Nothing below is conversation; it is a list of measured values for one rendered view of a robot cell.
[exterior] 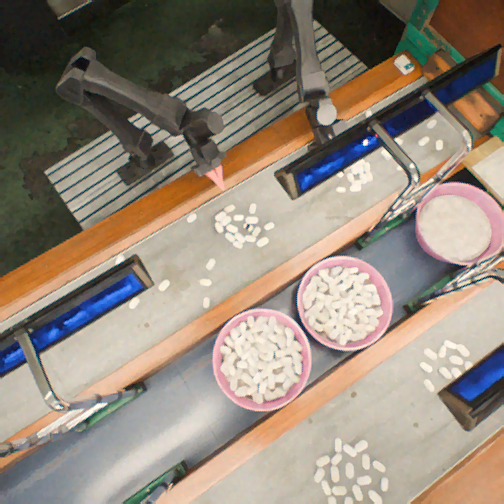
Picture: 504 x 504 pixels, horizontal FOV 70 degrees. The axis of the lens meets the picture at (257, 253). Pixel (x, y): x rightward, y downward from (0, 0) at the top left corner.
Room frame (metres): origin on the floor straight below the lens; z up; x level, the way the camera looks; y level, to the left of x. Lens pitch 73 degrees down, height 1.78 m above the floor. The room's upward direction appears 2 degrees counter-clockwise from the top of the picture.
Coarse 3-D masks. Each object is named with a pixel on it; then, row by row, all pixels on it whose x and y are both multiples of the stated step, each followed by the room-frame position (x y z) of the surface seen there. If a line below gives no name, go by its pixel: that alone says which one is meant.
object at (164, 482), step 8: (176, 464) -0.25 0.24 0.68; (184, 464) -0.25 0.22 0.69; (168, 472) -0.26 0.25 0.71; (176, 472) -0.26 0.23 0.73; (184, 472) -0.26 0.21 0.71; (160, 480) -0.28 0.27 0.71; (168, 480) -0.25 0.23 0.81; (144, 488) -0.30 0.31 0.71; (152, 488) -0.30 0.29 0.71; (160, 488) -0.25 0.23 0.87; (168, 488) -0.26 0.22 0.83; (136, 496) -0.31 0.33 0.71; (144, 496) -0.31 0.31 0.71; (152, 496) -0.25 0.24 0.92; (160, 496) -0.26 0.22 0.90
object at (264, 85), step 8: (296, 64) 1.09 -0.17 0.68; (272, 72) 1.02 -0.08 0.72; (280, 72) 1.01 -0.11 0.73; (288, 72) 1.06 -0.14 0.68; (256, 80) 1.03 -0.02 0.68; (264, 80) 1.02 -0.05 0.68; (272, 80) 1.02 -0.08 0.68; (280, 80) 1.01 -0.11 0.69; (288, 80) 1.03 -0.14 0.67; (256, 88) 0.99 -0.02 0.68; (264, 88) 0.99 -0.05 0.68; (272, 88) 0.99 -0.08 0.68
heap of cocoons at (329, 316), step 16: (320, 272) 0.26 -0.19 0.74; (336, 272) 0.26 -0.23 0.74; (352, 272) 0.25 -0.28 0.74; (320, 288) 0.21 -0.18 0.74; (336, 288) 0.21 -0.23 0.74; (352, 288) 0.21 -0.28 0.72; (368, 288) 0.20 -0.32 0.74; (304, 304) 0.16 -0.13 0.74; (320, 304) 0.16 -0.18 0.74; (336, 304) 0.16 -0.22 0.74; (352, 304) 0.16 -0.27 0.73; (368, 304) 0.16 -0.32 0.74; (320, 320) 0.12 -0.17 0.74; (336, 320) 0.11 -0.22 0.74; (352, 320) 0.11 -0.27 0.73; (368, 320) 0.11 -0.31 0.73; (336, 336) 0.07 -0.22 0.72; (352, 336) 0.07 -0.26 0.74
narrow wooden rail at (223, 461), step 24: (480, 288) 0.19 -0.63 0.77; (432, 312) 0.13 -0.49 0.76; (384, 336) 0.06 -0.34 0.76; (408, 336) 0.06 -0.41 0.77; (360, 360) 0.00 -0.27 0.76; (384, 360) 0.00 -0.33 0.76; (312, 384) -0.06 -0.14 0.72; (336, 384) -0.06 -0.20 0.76; (288, 408) -0.11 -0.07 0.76; (312, 408) -0.11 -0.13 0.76; (264, 432) -0.17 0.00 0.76; (216, 456) -0.22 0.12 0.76; (240, 456) -0.22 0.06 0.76; (192, 480) -0.27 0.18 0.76; (216, 480) -0.27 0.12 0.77
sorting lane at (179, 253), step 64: (448, 128) 0.74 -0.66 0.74; (256, 192) 0.53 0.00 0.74; (320, 192) 0.52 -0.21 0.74; (384, 192) 0.51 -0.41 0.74; (128, 256) 0.33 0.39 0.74; (192, 256) 0.32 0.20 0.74; (256, 256) 0.31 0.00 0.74; (128, 320) 0.14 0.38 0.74; (192, 320) 0.13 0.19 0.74; (0, 384) -0.03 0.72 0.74; (64, 384) -0.03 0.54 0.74
